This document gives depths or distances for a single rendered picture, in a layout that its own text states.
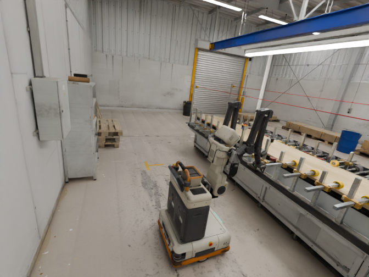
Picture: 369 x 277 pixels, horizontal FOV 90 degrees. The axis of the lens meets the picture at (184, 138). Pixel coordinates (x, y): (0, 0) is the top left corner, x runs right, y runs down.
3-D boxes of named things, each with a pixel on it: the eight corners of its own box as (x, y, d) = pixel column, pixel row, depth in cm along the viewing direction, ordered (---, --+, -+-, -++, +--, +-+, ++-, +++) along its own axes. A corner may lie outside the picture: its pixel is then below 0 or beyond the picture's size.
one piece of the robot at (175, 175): (185, 199, 171) (178, 181, 161) (173, 179, 201) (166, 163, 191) (195, 193, 173) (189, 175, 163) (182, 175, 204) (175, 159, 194)
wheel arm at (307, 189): (307, 192, 170) (308, 189, 169) (303, 190, 173) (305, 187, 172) (339, 186, 189) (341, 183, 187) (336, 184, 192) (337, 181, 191)
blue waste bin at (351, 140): (348, 155, 603) (357, 134, 581) (330, 149, 654) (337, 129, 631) (358, 154, 626) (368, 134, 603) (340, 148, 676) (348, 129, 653)
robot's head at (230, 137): (224, 140, 175) (235, 128, 175) (212, 133, 193) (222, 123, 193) (231, 149, 182) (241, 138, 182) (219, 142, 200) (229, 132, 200)
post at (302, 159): (290, 195, 213) (303, 157, 198) (288, 193, 216) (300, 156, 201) (292, 194, 214) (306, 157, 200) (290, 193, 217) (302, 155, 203)
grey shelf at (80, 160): (65, 183, 295) (55, 82, 246) (74, 159, 373) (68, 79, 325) (96, 180, 311) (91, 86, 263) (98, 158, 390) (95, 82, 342)
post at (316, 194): (310, 212, 192) (326, 171, 177) (307, 210, 195) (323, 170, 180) (312, 211, 194) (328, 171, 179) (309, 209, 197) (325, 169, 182)
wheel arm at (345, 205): (336, 210, 148) (337, 207, 147) (331, 208, 151) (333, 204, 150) (369, 201, 167) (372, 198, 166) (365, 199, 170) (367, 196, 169)
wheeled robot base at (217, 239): (173, 271, 177) (175, 251, 169) (156, 223, 231) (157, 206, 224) (230, 253, 203) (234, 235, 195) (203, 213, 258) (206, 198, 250)
